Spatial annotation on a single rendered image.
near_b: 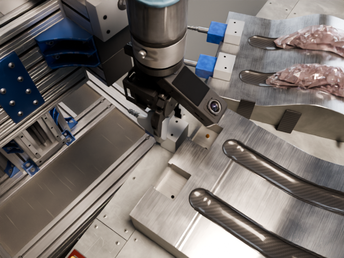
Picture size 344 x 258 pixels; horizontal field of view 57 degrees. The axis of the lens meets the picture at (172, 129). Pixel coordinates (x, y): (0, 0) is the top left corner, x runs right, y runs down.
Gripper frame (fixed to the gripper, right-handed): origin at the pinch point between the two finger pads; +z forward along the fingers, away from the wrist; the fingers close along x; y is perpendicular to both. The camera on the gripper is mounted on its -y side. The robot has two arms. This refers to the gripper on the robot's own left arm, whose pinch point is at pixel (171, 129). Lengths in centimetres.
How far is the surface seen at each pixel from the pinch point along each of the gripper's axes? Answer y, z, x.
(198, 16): 56, 85, -121
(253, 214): -20.2, -3.8, 8.1
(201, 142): -6.7, -1.7, 0.4
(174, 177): -6.2, -1.7, 8.9
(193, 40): 48, 85, -102
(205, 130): -5.9, -1.7, -2.2
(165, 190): -6.0, -1.7, 11.6
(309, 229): -28.2, -5.1, 6.2
